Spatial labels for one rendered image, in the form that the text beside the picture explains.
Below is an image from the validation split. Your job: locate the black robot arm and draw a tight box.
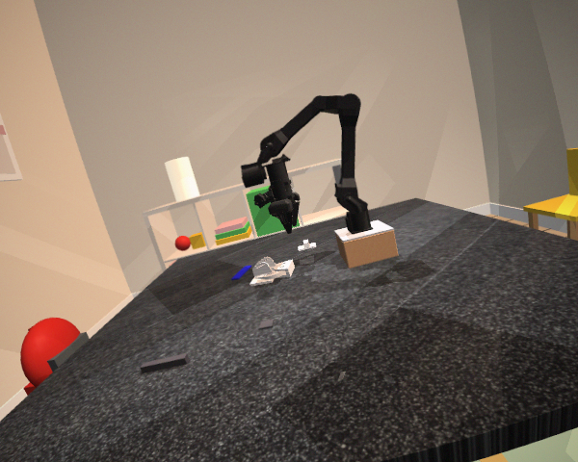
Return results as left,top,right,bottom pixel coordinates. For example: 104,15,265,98
240,93,373,234

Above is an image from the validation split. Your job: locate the blue flat bar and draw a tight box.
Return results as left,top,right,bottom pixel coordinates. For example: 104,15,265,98
231,266,251,280

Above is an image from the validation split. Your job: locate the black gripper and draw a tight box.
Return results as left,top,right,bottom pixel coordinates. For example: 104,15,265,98
268,177,300,234

